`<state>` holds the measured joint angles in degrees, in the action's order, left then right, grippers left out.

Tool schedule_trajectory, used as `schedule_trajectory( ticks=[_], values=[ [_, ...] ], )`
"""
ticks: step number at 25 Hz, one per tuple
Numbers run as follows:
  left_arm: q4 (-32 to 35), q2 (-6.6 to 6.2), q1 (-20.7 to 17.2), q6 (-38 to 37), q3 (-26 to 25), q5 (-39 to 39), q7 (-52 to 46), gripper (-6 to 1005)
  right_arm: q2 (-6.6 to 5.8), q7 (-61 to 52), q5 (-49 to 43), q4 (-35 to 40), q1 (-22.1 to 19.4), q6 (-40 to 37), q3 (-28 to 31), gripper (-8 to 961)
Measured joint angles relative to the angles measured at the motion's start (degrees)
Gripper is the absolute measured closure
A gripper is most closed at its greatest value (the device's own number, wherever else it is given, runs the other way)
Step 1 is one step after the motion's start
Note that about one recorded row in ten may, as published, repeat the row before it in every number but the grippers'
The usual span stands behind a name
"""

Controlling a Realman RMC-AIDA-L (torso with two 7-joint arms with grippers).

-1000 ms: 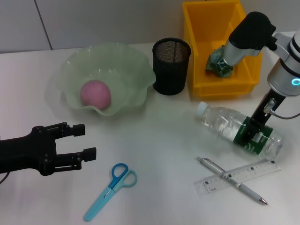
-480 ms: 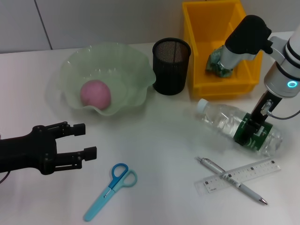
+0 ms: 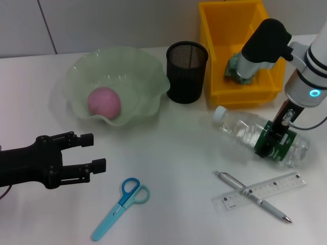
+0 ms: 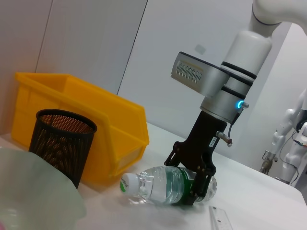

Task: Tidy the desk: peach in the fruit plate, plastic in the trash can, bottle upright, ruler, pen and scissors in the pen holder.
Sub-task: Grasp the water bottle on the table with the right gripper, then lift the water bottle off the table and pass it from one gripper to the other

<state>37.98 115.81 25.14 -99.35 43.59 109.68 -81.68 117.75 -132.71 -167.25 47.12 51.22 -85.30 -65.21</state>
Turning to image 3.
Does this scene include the green glass fruit plate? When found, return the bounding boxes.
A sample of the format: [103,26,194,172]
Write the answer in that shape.
[62,45,171,127]

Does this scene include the blue scissors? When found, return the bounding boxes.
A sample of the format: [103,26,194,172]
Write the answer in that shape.
[90,178,150,242]

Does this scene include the pink peach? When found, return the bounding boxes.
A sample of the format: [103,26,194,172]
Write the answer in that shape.
[87,86,122,120]

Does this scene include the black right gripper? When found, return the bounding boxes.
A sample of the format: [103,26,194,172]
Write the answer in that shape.
[254,99,305,159]

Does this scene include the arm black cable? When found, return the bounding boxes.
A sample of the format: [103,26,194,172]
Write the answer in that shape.
[281,109,325,131]
[0,184,12,201]

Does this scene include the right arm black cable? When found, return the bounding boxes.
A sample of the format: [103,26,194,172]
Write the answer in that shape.
[281,109,325,131]

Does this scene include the green plastic wrap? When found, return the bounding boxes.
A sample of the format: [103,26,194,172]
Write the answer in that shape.
[224,52,256,85]

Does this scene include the yellow plastic bin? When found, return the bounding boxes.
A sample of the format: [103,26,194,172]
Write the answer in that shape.
[198,0,287,107]

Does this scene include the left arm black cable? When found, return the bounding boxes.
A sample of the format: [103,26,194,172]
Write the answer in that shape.
[0,184,12,201]

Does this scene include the black mesh pen holder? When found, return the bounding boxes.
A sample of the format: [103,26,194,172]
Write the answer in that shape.
[165,41,209,105]

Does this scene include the clear plastic ruler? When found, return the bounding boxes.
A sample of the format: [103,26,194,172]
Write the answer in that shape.
[212,171,307,212]

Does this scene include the clear plastic water bottle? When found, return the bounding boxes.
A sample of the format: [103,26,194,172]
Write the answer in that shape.
[213,105,310,168]

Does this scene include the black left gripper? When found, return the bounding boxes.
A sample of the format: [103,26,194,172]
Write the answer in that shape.
[0,131,107,190]

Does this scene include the white grey ballpoint pen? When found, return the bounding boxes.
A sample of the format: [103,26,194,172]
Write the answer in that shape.
[214,170,293,225]

